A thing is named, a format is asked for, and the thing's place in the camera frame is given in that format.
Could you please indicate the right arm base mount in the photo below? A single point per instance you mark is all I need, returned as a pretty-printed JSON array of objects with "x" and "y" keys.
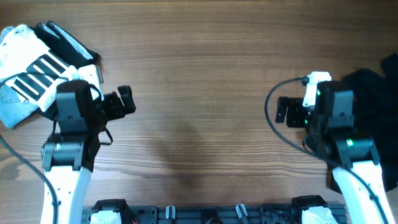
[{"x": 311, "y": 209}]

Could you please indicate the black polo shirt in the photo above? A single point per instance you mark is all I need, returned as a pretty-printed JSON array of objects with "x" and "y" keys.
[{"x": 375, "y": 110}]

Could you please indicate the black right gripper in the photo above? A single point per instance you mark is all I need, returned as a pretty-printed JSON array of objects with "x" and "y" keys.
[{"x": 296, "y": 112}]

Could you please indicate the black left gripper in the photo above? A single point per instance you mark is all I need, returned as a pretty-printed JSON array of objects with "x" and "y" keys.
[{"x": 114, "y": 102}]

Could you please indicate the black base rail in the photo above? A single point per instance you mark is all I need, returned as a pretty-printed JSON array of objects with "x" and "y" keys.
[{"x": 264, "y": 214}]

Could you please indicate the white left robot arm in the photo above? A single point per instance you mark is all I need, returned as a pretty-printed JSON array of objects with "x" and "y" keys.
[{"x": 68, "y": 156}]

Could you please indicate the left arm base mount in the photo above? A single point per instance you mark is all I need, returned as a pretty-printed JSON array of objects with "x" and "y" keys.
[{"x": 111, "y": 211}]

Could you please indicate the folded grey shirt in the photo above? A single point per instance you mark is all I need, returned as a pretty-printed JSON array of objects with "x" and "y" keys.
[{"x": 13, "y": 110}]

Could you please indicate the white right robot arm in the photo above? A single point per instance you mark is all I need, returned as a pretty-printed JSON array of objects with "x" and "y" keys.
[{"x": 350, "y": 154}]

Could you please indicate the folded black shirt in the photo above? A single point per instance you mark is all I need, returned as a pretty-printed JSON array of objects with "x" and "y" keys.
[{"x": 65, "y": 46}]

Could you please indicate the folded white striped shirt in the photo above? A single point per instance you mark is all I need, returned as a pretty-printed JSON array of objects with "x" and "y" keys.
[{"x": 31, "y": 68}]

